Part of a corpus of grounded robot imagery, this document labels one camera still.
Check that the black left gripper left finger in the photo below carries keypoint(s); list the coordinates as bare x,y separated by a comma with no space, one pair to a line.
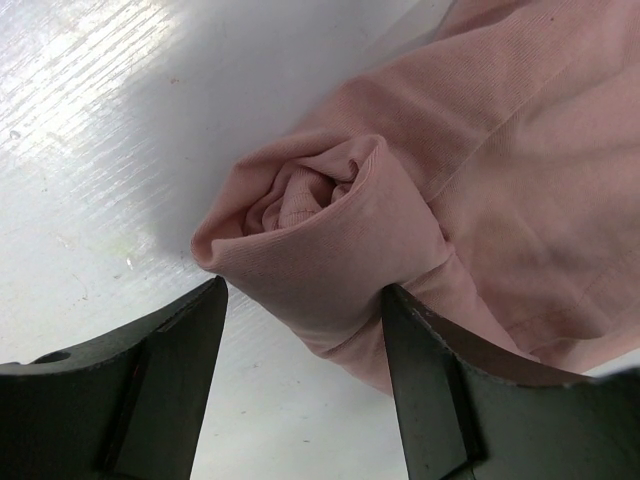
128,404

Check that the pink printed t-shirt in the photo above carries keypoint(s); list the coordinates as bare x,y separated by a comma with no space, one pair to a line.
493,173

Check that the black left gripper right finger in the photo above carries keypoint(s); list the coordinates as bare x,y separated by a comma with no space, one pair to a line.
468,409

